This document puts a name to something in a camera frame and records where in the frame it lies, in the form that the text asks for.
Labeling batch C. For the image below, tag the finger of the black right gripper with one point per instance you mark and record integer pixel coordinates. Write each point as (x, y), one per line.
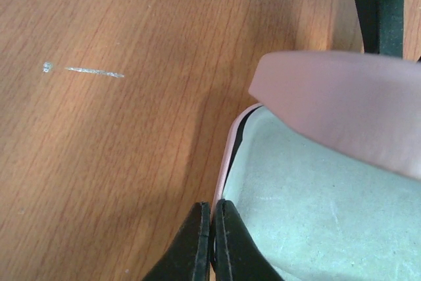
(382, 25)

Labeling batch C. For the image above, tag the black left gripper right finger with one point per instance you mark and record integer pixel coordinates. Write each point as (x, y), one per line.
(233, 253)

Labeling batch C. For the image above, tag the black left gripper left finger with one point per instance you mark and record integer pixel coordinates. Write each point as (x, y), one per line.
(187, 257)

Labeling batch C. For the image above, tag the pink glasses case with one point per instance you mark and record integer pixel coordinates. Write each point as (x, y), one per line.
(324, 169)

